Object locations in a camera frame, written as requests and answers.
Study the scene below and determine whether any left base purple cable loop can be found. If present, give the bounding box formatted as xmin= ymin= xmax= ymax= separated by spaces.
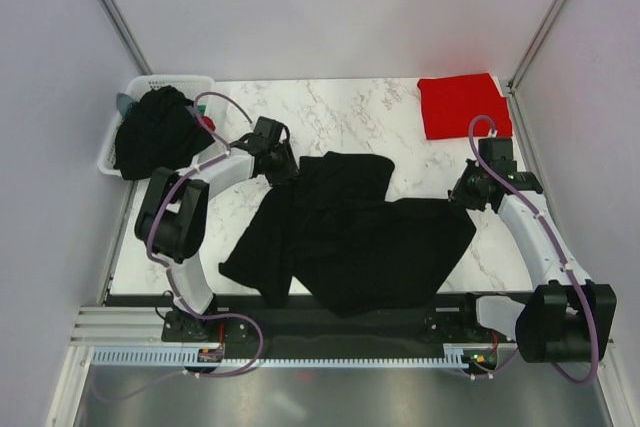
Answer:
xmin=182 ymin=314 xmax=266 ymax=381

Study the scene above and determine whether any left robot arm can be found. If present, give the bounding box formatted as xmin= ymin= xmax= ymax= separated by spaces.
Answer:
xmin=134 ymin=117 xmax=299 ymax=342

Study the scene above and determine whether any left aluminium frame post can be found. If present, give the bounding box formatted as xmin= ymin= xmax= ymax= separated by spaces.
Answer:
xmin=98 ymin=0 xmax=153 ymax=75

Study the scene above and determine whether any white plastic laundry basket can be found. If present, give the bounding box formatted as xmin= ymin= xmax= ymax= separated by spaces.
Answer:
xmin=97 ymin=74 xmax=215 ymax=181

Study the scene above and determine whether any red garment in basket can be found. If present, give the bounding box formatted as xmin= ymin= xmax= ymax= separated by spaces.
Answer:
xmin=202 ymin=116 xmax=216 ymax=131

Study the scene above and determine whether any right aluminium frame post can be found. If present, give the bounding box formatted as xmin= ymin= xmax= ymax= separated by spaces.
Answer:
xmin=504 ymin=0 xmax=601 ymax=96

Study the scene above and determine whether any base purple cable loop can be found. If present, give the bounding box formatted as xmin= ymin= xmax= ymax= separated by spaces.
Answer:
xmin=182 ymin=314 xmax=266 ymax=381
xmin=462 ymin=341 xmax=516 ymax=381

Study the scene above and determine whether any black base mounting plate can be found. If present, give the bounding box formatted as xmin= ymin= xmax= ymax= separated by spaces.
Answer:
xmin=181 ymin=293 xmax=515 ymax=359

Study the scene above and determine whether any aluminium frame post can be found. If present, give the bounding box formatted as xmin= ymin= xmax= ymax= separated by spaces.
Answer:
xmin=504 ymin=0 xmax=601 ymax=96
xmin=98 ymin=0 xmax=153 ymax=75

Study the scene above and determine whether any black t-shirt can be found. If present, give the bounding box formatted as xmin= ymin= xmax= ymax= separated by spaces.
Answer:
xmin=219 ymin=152 xmax=476 ymax=317

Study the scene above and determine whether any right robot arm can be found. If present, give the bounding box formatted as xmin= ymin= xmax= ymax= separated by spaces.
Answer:
xmin=449 ymin=137 xmax=617 ymax=364

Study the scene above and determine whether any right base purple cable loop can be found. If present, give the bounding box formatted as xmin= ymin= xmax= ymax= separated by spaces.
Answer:
xmin=462 ymin=341 xmax=516 ymax=381

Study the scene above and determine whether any dark clothes pile in basket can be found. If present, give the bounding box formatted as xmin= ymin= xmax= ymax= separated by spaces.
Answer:
xmin=114 ymin=86 xmax=214 ymax=180

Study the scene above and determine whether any white slotted cable duct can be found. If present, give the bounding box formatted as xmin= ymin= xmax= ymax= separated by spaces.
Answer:
xmin=91 ymin=345 xmax=497 ymax=370

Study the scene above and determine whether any folded red t-shirt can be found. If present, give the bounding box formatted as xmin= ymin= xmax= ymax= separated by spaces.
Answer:
xmin=417 ymin=73 xmax=513 ymax=141

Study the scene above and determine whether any teal garment in basket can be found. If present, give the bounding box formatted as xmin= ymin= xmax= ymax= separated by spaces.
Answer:
xmin=116 ymin=92 xmax=137 ymax=119

